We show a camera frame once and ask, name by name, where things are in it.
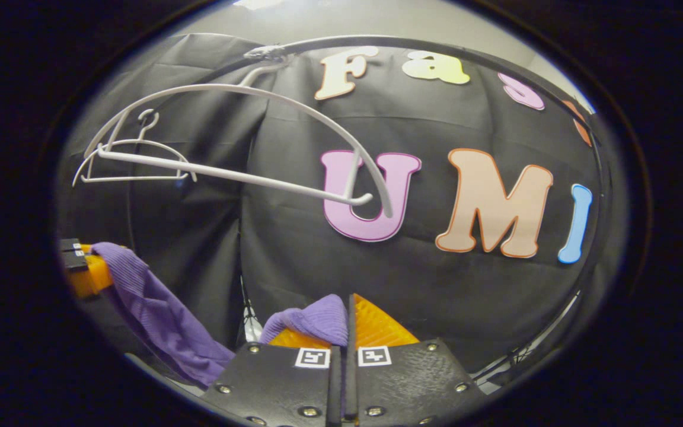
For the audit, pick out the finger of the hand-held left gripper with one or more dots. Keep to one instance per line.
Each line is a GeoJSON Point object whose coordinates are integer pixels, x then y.
{"type": "Point", "coordinates": [72, 244]}
{"type": "Point", "coordinates": [89, 276]}

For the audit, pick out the white cloth tie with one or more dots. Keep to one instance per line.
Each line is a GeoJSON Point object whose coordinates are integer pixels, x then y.
{"type": "Point", "coordinates": [267, 53]}

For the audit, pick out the white clothes hanger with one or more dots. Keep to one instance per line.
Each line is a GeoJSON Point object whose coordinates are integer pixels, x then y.
{"type": "Point", "coordinates": [140, 177]}
{"type": "Point", "coordinates": [229, 177]}

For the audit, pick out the black backdrop cloth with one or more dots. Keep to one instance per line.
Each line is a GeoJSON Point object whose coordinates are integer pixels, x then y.
{"type": "Point", "coordinates": [294, 261]}

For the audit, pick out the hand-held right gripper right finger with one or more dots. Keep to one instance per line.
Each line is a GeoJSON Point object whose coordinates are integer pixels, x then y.
{"type": "Point", "coordinates": [350, 379]}

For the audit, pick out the purple ribbed jacket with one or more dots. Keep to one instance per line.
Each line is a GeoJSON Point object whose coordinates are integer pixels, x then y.
{"type": "Point", "coordinates": [158, 320]}

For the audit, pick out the black clothes rack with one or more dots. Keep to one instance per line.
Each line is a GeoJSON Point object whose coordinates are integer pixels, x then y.
{"type": "Point", "coordinates": [389, 40]}

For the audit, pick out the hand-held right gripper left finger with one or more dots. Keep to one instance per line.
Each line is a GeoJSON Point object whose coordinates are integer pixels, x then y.
{"type": "Point", "coordinates": [334, 388]}

